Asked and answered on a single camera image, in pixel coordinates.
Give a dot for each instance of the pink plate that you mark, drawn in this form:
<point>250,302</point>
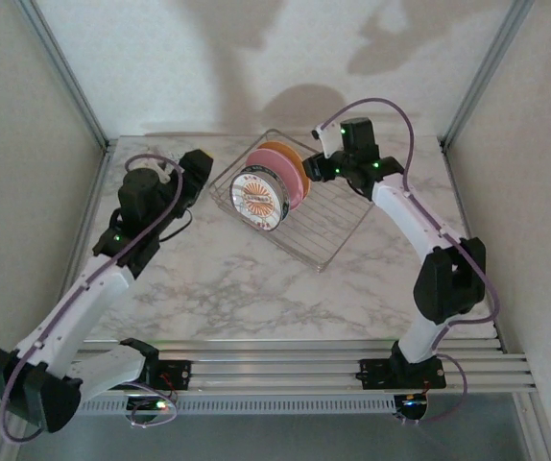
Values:
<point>285,168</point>

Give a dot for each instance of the green rimmed lettered plate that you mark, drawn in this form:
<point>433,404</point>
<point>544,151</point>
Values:
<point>282,201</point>

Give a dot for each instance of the orange sunburst pattern plate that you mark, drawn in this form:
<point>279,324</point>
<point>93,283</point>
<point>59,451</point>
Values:
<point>256,197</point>

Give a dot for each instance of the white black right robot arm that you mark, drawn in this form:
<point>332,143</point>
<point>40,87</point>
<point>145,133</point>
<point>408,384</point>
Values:
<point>400,216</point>

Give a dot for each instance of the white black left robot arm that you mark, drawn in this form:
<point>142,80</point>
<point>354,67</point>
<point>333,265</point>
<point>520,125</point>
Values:
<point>79,302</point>

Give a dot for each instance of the aluminium side rail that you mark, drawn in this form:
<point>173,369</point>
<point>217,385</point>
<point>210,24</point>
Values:
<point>98,192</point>
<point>462,211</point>

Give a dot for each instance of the aluminium frame post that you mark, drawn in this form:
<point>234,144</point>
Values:
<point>64,72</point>
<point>486,72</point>

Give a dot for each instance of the aluminium rail beam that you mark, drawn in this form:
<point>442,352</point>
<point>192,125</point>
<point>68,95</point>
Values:
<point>275,365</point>

